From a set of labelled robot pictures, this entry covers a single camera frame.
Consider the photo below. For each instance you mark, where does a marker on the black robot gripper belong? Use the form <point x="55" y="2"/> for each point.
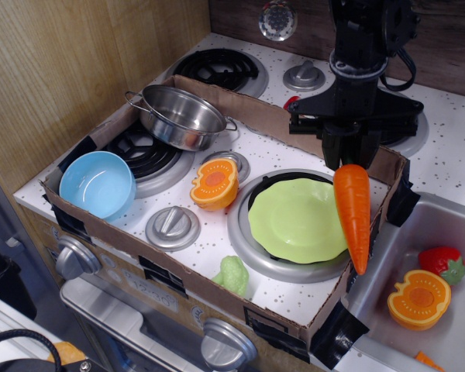
<point x="354" y="106"/>

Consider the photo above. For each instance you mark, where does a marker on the orange toy carrot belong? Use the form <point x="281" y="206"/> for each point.
<point x="352" y="195"/>

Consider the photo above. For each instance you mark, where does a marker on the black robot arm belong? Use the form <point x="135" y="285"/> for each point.
<point x="370" y="44"/>

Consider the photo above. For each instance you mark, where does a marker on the light green plastic plate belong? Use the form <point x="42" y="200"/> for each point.
<point x="297" y="220"/>

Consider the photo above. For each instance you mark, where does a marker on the black coil burner rear right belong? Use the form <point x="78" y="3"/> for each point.
<point x="407" y="146"/>

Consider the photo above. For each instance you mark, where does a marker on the black coil burner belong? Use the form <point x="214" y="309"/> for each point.
<point x="407" y="146"/>
<point x="233" y="70"/>
<point x="156" y="166"/>

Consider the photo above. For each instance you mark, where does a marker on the red white toy mushroom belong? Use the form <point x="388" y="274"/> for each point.
<point x="289" y="101"/>

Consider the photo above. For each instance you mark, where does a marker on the silver stove knob middle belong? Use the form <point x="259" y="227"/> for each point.
<point x="242" y="164"/>

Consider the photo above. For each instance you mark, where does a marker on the metal sink basin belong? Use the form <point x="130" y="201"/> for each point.
<point x="387" y="346"/>

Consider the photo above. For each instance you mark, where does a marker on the orange toy pumpkin half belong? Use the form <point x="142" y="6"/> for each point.
<point x="216" y="185"/>

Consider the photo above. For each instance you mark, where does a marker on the silver hanging strainer ladle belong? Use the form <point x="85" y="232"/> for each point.
<point x="278" y="20"/>

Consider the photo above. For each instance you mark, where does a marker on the black coil burner rear left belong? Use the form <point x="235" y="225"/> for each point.
<point x="233" y="70"/>

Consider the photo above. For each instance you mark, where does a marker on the red toy strawberry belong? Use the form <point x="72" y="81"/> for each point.
<point x="444" y="261"/>

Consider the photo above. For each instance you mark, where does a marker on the orange pumpkin half in sink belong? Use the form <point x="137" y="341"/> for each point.
<point x="420" y="300"/>

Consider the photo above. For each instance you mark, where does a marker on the brown cardboard fence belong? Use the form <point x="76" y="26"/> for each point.
<point x="280" y="316"/>

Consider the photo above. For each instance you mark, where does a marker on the light green toy broccoli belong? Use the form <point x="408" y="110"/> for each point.
<point x="233" y="275"/>

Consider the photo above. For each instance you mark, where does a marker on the stainless steel pot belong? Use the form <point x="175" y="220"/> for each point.
<point x="179" y="118"/>

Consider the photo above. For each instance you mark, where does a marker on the silver stove knob front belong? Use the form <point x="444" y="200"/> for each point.
<point x="173" y="229"/>

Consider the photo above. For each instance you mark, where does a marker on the black coil burner front left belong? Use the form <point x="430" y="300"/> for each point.
<point x="156" y="166"/>

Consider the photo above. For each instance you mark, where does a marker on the small orange toy piece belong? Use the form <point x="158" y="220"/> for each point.
<point x="427" y="360"/>

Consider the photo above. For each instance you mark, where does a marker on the silver oven dial right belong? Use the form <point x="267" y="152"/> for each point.
<point x="224" y="347"/>

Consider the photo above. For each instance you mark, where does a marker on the silver oven dial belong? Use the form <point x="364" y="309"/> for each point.
<point x="75" y="259"/>
<point x="224" y="347"/>

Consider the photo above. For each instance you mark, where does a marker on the light blue plastic bowl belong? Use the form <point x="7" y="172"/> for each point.
<point x="100" y="183"/>

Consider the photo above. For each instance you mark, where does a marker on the silver oven dial left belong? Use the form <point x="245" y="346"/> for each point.
<point x="75" y="259"/>

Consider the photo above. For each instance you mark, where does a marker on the orange cloth lower left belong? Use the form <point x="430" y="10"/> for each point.
<point x="69" y="353"/>

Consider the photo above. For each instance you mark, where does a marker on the silver oven door handle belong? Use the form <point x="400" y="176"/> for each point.
<point x="121" y="322"/>

